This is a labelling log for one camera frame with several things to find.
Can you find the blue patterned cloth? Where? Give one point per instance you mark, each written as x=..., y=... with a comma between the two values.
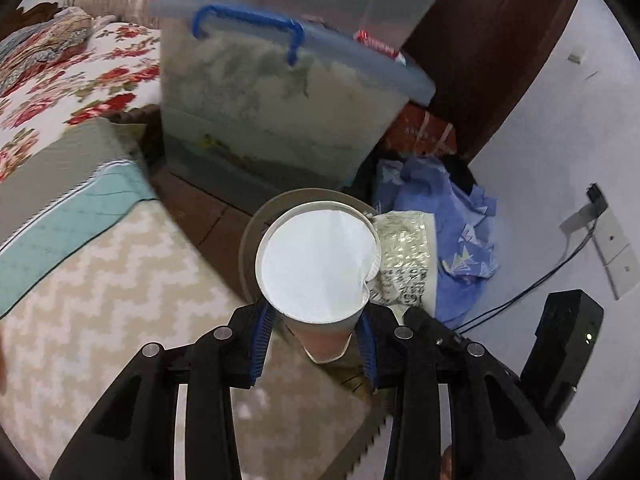
x=464, y=216

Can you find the white wall socket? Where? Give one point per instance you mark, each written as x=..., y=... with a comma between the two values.
x=620, y=262

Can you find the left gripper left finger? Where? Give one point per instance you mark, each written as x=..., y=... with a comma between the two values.
x=131, y=431

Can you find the dark wooden door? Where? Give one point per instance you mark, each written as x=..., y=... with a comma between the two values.
x=482, y=56

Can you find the clear bin with blue handle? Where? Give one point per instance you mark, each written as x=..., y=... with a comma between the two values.
x=271, y=102

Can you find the round trash bin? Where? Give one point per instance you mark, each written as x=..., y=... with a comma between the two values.
x=268, y=213

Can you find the patterned pillow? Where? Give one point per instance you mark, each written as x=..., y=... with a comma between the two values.
x=32, y=49

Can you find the black box device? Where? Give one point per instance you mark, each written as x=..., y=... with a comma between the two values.
x=565, y=337

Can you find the red cardboard box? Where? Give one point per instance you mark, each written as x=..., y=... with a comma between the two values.
x=417, y=132

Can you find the white paper cup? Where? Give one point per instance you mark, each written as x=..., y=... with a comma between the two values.
x=314, y=265

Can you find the zigzag beige bed mat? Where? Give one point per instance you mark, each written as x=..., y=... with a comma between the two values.
x=92, y=268

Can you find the white printed plastic bag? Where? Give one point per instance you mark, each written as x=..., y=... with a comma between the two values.
x=407, y=276

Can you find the floral bed sheet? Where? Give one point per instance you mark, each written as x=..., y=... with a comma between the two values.
x=119, y=69

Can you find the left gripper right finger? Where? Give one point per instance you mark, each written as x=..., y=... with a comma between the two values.
x=495, y=432

